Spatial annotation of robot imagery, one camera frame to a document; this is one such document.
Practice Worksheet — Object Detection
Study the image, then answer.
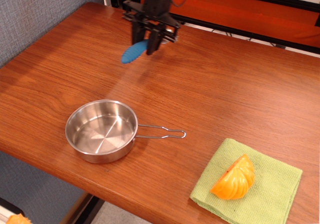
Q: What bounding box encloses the green cloth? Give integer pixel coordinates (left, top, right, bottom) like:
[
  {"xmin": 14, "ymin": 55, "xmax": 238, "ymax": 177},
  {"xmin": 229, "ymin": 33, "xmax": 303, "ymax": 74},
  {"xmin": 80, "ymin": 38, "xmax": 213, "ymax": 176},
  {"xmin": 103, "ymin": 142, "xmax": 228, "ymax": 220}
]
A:
[{"xmin": 190, "ymin": 138, "xmax": 303, "ymax": 224}]

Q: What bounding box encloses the stainless steel pan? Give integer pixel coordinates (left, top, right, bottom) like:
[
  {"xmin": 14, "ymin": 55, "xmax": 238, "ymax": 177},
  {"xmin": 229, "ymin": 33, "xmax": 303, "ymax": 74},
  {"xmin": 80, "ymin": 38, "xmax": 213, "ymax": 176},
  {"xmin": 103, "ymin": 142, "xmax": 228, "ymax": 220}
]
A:
[{"xmin": 64, "ymin": 99, "xmax": 187, "ymax": 164}]

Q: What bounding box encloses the orange plastic fruit slice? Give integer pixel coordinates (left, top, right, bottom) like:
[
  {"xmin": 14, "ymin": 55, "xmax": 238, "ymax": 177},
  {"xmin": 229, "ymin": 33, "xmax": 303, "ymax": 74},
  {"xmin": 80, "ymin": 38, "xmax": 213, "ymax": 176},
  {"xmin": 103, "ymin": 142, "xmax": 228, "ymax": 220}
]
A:
[{"xmin": 210, "ymin": 154, "xmax": 255, "ymax": 200}]

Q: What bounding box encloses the orange toy at corner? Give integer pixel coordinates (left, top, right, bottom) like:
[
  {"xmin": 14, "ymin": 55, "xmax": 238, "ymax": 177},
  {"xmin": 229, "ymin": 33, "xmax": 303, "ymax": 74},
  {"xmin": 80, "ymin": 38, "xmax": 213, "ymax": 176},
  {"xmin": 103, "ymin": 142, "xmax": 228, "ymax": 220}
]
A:
[{"xmin": 6, "ymin": 213, "xmax": 32, "ymax": 224}]

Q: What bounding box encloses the blue handled metal spoon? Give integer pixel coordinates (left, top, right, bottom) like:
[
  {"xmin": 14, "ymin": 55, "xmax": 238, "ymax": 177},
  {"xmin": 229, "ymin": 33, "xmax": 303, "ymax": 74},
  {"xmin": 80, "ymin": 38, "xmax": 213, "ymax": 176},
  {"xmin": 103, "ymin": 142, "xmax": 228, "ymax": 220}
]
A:
[{"xmin": 120, "ymin": 26, "xmax": 174, "ymax": 65}]

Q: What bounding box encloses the black orange back frame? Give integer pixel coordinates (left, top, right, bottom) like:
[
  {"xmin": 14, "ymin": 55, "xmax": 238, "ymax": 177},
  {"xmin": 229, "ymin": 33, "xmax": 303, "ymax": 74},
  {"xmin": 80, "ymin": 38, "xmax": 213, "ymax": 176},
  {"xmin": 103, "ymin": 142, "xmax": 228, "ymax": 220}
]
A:
[{"xmin": 104, "ymin": 0, "xmax": 320, "ymax": 54}]

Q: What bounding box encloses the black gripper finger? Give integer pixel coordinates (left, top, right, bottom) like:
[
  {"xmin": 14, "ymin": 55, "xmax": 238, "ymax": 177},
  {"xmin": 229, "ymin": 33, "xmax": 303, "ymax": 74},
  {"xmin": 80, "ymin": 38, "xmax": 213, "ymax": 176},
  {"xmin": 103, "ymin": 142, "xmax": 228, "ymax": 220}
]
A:
[
  {"xmin": 131, "ymin": 21, "xmax": 145, "ymax": 45},
  {"xmin": 146, "ymin": 29, "xmax": 163, "ymax": 56}
]

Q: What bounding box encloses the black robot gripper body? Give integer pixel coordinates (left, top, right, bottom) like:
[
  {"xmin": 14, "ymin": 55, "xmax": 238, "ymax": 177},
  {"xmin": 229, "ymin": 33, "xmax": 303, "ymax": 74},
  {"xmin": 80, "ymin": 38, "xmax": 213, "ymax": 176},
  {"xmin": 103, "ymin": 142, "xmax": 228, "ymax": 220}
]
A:
[{"xmin": 123, "ymin": 0, "xmax": 180, "ymax": 43}]

